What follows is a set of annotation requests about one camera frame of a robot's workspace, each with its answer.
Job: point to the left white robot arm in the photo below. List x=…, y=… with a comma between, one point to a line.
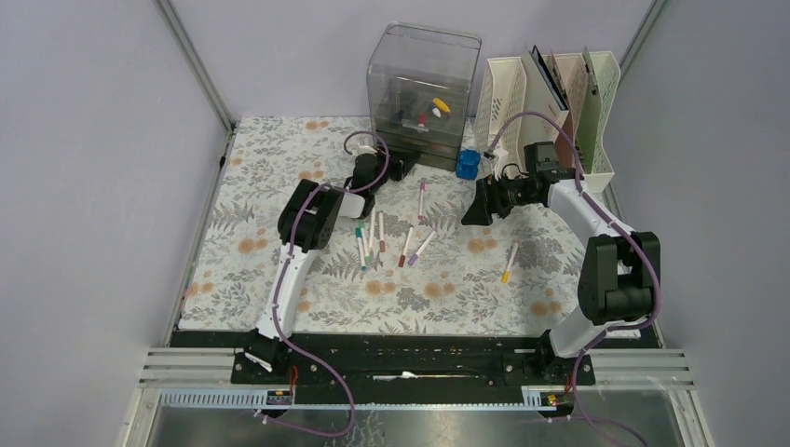
x=305, y=228

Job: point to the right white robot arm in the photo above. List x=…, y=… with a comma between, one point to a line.
x=619, y=287

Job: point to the green clipboard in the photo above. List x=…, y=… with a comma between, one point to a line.
x=602, y=72

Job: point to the purple cap white marker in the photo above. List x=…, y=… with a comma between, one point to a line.
x=422, y=247

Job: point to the floral table mat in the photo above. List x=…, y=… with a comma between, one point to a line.
x=454, y=287

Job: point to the rust cap white marker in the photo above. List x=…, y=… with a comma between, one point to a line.
x=381, y=232

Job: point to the blue stapler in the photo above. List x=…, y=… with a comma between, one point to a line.
x=467, y=164

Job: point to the pink cap white marker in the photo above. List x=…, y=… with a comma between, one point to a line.
x=421, y=200

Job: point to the beige notebook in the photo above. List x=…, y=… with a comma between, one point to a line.
x=541, y=96

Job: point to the teal cap white marker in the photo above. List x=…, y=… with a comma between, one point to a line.
x=362, y=248

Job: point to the yellow cap white marker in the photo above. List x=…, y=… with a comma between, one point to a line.
x=510, y=262

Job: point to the yellow small bottle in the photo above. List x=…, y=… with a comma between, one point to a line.
x=441, y=105

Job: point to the clear acrylic drawer organizer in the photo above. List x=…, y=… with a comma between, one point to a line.
x=412, y=64

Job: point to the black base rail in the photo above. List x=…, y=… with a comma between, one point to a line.
x=388, y=369

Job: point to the pink clipboard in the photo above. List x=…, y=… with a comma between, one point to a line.
x=569, y=73

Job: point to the brown cap white marker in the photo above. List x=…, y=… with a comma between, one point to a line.
x=405, y=246

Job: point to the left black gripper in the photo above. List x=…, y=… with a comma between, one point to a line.
x=400, y=163

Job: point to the white mesh file rack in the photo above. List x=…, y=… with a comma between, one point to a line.
x=498, y=119

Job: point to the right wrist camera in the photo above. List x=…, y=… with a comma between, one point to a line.
x=498, y=159

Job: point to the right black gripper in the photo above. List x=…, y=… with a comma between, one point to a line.
x=480, y=212

